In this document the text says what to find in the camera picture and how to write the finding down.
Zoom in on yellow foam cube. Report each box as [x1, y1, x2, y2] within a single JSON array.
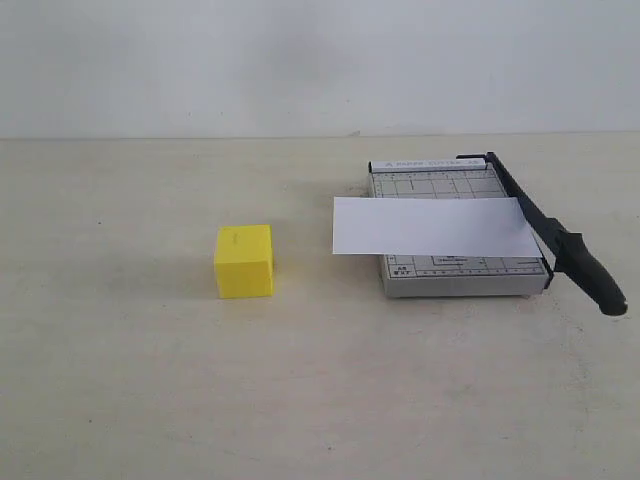
[[214, 224, 274, 299]]

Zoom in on white paper sheet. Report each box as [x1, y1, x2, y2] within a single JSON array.
[[333, 197, 541, 258]]

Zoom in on black cutter blade lever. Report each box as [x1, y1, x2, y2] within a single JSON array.
[[485, 152, 628, 316]]

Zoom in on grey paper cutter base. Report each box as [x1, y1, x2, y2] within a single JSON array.
[[368, 154, 553, 298]]

